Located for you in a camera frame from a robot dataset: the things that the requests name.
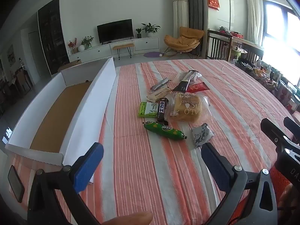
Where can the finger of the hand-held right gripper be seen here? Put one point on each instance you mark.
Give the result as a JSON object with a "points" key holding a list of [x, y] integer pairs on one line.
{"points": [[270, 129], [291, 124]]}

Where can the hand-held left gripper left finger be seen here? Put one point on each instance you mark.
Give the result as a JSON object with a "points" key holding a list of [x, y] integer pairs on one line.
{"points": [[88, 166]]}

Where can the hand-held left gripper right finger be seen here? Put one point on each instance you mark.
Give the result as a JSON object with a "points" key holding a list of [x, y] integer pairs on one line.
{"points": [[215, 167]]}

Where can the grey triangular snack packet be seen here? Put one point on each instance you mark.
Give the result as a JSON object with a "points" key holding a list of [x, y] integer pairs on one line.
{"points": [[201, 136]]}

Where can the green sausage stick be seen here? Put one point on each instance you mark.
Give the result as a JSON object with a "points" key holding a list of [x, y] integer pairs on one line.
{"points": [[165, 131]]}

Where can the white cardboard box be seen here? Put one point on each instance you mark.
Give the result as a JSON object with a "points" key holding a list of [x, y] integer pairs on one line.
{"points": [[46, 119]]}

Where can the bagged bread loaf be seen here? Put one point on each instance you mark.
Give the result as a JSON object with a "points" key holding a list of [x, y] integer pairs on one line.
{"points": [[189, 109]]}

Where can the black chocolate bar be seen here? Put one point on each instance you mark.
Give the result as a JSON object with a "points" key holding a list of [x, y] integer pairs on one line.
{"points": [[162, 111]]}

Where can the green snack carton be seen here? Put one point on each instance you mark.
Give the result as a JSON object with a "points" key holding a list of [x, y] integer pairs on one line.
{"points": [[147, 109]]}

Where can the red snack packet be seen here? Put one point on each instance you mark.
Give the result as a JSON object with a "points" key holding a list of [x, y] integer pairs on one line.
{"points": [[197, 88]]}

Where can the clear biscuit bag black edge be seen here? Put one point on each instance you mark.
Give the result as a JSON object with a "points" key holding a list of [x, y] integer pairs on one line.
{"points": [[184, 82]]}

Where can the beige wafer packet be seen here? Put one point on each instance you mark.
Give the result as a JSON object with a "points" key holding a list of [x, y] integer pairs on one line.
{"points": [[158, 95]]}

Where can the silver snack bar packet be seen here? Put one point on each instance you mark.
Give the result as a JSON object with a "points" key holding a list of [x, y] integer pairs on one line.
{"points": [[160, 84]]}

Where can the bowl of assorted snacks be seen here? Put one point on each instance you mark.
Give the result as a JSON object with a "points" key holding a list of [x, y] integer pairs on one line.
{"points": [[260, 72]]}

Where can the person's right hand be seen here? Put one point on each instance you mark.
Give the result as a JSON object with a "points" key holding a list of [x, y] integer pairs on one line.
{"points": [[289, 200]]}

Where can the person's left hand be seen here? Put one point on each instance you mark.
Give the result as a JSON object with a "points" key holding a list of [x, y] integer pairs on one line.
{"points": [[131, 218]]}

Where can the orange striped tablecloth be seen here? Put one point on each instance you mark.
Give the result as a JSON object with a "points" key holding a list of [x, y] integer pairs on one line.
{"points": [[152, 168]]}

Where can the black bowl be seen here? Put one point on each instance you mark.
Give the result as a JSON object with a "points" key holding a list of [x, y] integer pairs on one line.
{"points": [[243, 64]]}

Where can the black smartphone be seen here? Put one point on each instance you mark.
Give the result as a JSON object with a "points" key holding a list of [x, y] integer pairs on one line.
{"points": [[16, 184]]}

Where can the dark wooden slatted chair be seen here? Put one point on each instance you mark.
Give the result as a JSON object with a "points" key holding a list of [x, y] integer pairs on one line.
{"points": [[253, 51], [216, 45]]}

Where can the green white container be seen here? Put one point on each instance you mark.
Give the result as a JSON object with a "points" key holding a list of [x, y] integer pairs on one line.
{"points": [[237, 52]]}

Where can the large window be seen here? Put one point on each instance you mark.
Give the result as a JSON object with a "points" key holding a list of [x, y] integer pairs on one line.
{"points": [[279, 32]]}

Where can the brown cardboard box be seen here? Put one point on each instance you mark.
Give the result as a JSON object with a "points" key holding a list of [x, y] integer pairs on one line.
{"points": [[70, 65]]}

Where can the wooden dining chair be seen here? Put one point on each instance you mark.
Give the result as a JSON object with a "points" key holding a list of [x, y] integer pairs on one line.
{"points": [[22, 77]]}

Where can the white sheer curtain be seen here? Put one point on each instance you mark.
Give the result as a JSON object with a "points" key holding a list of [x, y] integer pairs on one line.
{"points": [[254, 16]]}

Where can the white round vase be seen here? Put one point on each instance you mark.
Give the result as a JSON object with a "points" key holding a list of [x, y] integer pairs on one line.
{"points": [[81, 48]]}

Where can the red flowers in vase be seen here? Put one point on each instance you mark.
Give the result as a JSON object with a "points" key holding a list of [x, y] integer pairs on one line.
{"points": [[73, 44]]}

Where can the green plant in glass vase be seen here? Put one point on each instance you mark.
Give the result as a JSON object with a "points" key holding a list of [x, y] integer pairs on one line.
{"points": [[87, 41]]}

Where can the wooden bench hairpin legs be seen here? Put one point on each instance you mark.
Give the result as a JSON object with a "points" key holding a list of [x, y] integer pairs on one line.
{"points": [[123, 45]]}

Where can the orange lounge chair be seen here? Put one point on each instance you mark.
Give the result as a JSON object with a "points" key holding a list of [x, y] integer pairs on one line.
{"points": [[182, 38]]}

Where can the purple floor mat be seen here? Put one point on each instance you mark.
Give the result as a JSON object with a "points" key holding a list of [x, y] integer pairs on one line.
{"points": [[151, 55]]}

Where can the white television cabinet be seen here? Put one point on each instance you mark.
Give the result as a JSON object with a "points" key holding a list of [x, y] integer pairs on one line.
{"points": [[145, 44]]}

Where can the dark glass display cabinet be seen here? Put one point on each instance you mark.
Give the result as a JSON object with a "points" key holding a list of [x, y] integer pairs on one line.
{"points": [[52, 35]]}

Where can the flat screen television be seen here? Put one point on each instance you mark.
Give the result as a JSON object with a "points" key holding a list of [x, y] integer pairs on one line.
{"points": [[114, 31]]}

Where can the small potted plant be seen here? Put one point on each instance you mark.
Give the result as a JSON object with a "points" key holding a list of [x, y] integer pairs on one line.
{"points": [[138, 31]]}

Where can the grey curtain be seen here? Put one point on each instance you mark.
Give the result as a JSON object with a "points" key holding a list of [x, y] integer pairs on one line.
{"points": [[196, 4]]}

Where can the standing air conditioner fabric cover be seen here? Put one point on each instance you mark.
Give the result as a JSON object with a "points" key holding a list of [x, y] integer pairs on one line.
{"points": [[180, 16]]}

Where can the large leafy potted plant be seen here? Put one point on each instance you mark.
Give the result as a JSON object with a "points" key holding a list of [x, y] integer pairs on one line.
{"points": [[150, 28]]}

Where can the red wall hanging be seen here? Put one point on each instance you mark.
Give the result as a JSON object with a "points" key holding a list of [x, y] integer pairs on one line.
{"points": [[213, 1]]}

